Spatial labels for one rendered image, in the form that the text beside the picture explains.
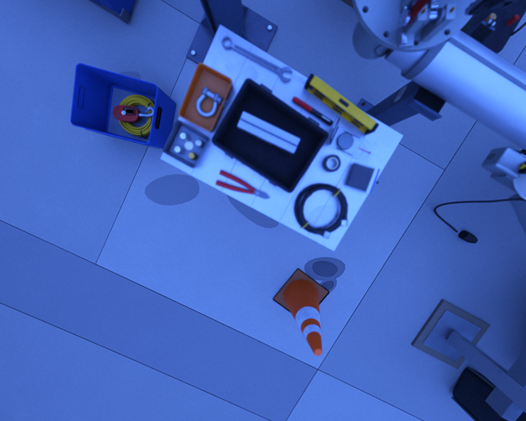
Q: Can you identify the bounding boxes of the dark blue stand with foot plate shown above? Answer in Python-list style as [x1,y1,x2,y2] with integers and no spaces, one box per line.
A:
[188,0,279,61]

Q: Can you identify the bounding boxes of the grey square foot plate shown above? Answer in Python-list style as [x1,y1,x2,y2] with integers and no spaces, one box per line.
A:
[411,299,492,372]

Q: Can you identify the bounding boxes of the grey head plate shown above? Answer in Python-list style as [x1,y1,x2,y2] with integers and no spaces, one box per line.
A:
[396,0,458,47]

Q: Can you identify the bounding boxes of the red cam lever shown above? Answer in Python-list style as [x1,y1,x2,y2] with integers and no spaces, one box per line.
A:
[403,0,431,21]

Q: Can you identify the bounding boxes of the black open case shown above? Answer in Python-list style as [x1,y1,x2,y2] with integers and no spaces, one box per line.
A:
[211,78,330,193]

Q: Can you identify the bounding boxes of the white bar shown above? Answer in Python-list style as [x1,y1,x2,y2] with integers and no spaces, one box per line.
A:
[236,110,302,155]

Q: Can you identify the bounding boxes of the orange traffic cone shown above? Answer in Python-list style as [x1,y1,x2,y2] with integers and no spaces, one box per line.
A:
[272,268,330,357]

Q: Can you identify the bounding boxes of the grey parts tray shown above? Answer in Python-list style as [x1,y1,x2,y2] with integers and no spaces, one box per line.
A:
[167,123,210,168]

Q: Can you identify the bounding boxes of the grey square pad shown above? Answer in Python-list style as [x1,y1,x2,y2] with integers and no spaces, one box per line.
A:
[344,163,375,192]

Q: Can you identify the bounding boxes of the thin grey scriber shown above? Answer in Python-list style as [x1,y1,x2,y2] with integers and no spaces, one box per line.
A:
[327,117,343,145]

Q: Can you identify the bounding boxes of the red and black marker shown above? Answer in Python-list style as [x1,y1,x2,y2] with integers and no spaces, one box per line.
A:
[292,96,335,125]

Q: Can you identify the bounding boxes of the grey shackle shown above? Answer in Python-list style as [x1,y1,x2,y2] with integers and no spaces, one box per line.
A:
[195,86,223,118]

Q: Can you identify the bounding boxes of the white table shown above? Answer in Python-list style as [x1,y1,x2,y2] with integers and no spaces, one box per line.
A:
[159,24,405,252]

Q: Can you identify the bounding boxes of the yellow spirit level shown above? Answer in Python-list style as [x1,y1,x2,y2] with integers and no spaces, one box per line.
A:
[304,73,380,135]

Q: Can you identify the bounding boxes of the orange tray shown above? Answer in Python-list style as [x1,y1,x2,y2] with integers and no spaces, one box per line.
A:
[178,63,234,133]

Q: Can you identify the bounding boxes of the grey open-end spanner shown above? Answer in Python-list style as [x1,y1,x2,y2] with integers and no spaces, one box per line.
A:
[221,36,293,85]

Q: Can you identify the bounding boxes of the red reel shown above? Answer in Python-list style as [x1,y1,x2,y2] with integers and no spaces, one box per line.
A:
[112,103,141,124]

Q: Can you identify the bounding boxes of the blue plastic crate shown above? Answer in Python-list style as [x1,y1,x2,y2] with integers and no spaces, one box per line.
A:
[69,63,177,150]

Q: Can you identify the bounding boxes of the grey box with yellow mark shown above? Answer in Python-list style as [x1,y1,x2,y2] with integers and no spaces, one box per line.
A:
[481,146,526,203]

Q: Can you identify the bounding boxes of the blue box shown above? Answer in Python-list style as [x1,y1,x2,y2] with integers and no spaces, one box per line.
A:
[89,0,139,25]

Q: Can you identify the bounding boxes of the grey outrigger beam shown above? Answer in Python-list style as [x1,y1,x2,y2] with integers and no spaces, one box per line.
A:
[444,328,526,421]

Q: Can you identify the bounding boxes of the black block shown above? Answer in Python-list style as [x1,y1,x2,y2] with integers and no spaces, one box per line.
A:
[451,366,501,413]

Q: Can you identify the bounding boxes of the dark control box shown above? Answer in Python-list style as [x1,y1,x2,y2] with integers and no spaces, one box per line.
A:
[461,0,526,54]

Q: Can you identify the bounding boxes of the black cable coil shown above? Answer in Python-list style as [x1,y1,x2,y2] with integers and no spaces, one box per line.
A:
[293,182,351,240]

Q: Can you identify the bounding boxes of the red-handled pliers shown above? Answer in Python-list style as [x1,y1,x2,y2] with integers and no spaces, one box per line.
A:
[215,169,270,200]

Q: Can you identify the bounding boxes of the yellow cable coil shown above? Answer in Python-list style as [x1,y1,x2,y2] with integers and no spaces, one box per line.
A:
[118,95,156,139]

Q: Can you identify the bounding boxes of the dark blue steel frame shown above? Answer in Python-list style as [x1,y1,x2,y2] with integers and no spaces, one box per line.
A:
[358,82,448,129]

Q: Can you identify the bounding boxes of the black cable with plug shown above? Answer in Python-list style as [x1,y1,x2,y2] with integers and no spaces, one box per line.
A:
[434,196,526,245]

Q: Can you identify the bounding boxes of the grey head ring with holes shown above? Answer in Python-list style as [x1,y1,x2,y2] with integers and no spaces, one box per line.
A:
[351,0,459,63]

